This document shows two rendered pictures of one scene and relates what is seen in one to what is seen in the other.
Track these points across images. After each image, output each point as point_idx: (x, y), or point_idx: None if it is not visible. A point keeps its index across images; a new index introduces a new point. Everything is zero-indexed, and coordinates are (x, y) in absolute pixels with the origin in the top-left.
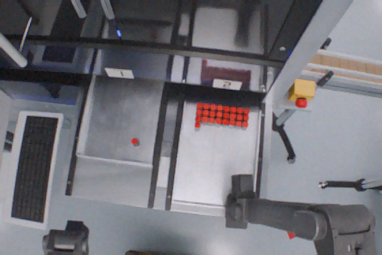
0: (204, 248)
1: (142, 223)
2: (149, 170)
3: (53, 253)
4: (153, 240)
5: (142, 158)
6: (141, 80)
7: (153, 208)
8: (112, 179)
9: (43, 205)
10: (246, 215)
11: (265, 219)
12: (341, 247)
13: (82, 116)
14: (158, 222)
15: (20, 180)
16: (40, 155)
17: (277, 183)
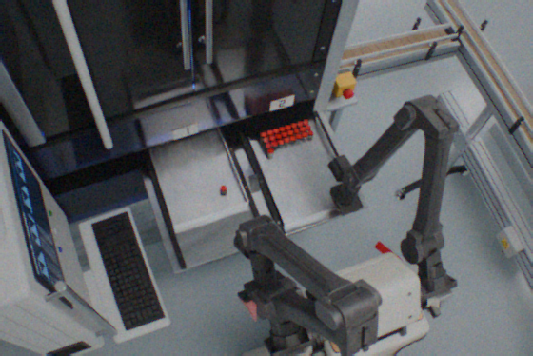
0: None
1: (233, 326)
2: (246, 210)
3: (257, 228)
4: (254, 338)
5: (235, 203)
6: (196, 138)
7: (237, 304)
8: (218, 234)
9: (157, 299)
10: (359, 173)
11: (375, 158)
12: (426, 112)
13: (160, 190)
14: (249, 316)
15: (120, 286)
16: (129, 252)
17: (352, 215)
